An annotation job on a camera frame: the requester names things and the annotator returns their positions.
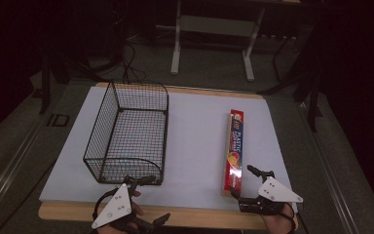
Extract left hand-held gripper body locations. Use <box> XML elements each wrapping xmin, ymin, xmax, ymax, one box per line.
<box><xmin>91</xmin><ymin>176</ymin><xmax>151</xmax><ymax>233</ymax></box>

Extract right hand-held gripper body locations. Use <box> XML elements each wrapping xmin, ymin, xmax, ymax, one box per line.
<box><xmin>238</xmin><ymin>171</ymin><xmax>304</xmax><ymax>216</ymax></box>

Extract red plastic wrap box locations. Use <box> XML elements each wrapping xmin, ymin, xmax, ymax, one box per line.
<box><xmin>220</xmin><ymin>108</ymin><xmax>245</xmax><ymax>198</ymax></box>

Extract black wire basket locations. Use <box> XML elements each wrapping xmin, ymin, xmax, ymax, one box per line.
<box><xmin>83</xmin><ymin>80</ymin><xmax>170</xmax><ymax>186</ymax></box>

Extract person's left hand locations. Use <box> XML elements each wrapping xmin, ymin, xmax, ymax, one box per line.
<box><xmin>96</xmin><ymin>190</ymin><xmax>145</xmax><ymax>234</ymax></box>

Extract person's right hand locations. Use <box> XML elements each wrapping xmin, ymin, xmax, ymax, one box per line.
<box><xmin>262</xmin><ymin>204</ymin><xmax>299</xmax><ymax>234</ymax></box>

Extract white table mat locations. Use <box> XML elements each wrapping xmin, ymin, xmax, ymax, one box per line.
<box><xmin>38</xmin><ymin>85</ymin><xmax>298</xmax><ymax>213</ymax></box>

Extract black metal stand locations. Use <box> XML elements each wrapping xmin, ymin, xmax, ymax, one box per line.
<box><xmin>258</xmin><ymin>69</ymin><xmax>323</xmax><ymax>134</ymax></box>

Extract power strip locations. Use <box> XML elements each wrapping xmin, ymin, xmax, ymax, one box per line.
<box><xmin>259</xmin><ymin>32</ymin><xmax>298</xmax><ymax>41</ymax></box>

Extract metal floor rail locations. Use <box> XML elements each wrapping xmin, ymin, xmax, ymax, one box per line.
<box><xmin>0</xmin><ymin>111</ymin><xmax>49</xmax><ymax>226</ymax></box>
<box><xmin>296</xmin><ymin>101</ymin><xmax>360</xmax><ymax>234</ymax></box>

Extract black floor bracket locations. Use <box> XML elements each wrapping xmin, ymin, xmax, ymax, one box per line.
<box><xmin>46</xmin><ymin>113</ymin><xmax>71</xmax><ymax>128</ymax></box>

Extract black floor cables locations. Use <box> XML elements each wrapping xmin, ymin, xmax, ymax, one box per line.
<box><xmin>120</xmin><ymin>41</ymin><xmax>148</xmax><ymax>84</ymax></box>

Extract white metal table frame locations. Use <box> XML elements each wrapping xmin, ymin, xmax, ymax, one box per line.
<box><xmin>169</xmin><ymin>0</ymin><xmax>268</xmax><ymax>83</ymax></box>

